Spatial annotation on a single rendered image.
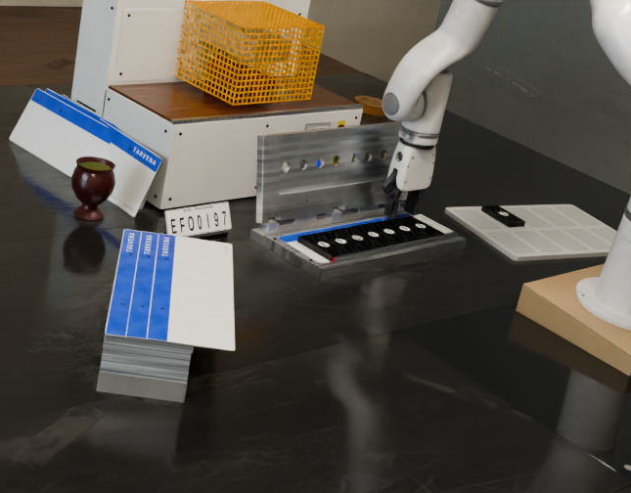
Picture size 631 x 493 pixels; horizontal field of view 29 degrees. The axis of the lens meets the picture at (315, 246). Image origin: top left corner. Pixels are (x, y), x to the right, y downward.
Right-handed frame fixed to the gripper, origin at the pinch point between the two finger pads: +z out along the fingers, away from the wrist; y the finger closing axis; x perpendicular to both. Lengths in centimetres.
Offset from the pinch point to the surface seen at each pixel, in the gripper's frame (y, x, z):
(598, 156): 206, 73, 34
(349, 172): -12.2, 6.1, -7.2
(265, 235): -38.1, 1.9, 1.9
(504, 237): 19.1, -15.2, 3.2
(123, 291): -90, -20, -5
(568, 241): 34.2, -22.4, 3.2
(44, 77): -22, 107, 4
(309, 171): -24.2, 6.5, -8.5
